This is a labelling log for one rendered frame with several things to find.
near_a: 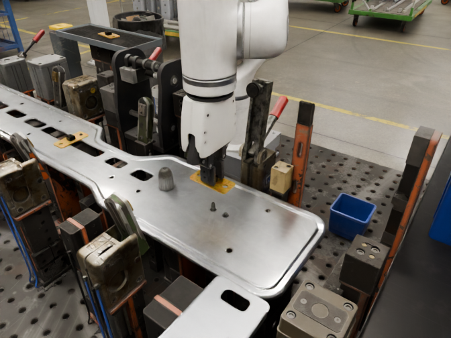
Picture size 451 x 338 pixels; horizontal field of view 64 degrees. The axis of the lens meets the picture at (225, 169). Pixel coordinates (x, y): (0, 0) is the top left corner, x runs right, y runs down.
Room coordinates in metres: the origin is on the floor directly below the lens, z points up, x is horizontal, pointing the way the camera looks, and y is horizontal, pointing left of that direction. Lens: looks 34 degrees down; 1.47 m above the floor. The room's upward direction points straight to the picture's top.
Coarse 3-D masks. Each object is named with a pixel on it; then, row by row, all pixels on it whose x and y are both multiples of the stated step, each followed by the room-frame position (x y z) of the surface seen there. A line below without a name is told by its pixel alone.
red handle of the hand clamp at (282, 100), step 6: (282, 96) 0.76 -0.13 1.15; (282, 102) 0.74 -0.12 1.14; (276, 108) 0.73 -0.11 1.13; (282, 108) 0.73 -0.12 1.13; (270, 114) 0.73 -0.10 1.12; (276, 114) 0.72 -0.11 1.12; (270, 120) 0.71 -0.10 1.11; (276, 120) 0.72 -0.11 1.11; (270, 126) 0.70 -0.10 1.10; (252, 144) 0.67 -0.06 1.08; (252, 150) 0.66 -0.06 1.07; (252, 156) 0.66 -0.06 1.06
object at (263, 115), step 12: (252, 84) 0.65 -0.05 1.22; (264, 84) 0.67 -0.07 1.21; (252, 96) 0.65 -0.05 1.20; (264, 96) 0.66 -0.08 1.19; (252, 108) 0.67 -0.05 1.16; (264, 108) 0.66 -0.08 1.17; (252, 120) 0.68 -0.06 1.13; (264, 120) 0.66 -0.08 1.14; (252, 132) 0.67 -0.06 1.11; (264, 132) 0.66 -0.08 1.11
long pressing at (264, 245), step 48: (0, 96) 1.11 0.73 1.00; (48, 144) 0.80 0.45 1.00; (96, 144) 0.80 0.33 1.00; (96, 192) 0.61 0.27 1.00; (144, 192) 0.60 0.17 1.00; (192, 192) 0.60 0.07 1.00; (240, 192) 0.60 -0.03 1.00; (192, 240) 0.46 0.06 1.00; (240, 240) 0.46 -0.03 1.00; (288, 240) 0.46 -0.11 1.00
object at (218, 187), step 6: (198, 174) 0.57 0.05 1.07; (198, 180) 0.55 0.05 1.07; (216, 180) 0.54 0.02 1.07; (222, 180) 0.55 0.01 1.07; (228, 180) 0.55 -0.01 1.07; (210, 186) 0.53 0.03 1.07; (216, 186) 0.53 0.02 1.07; (222, 186) 0.53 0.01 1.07; (228, 186) 0.53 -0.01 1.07; (222, 192) 0.51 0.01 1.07
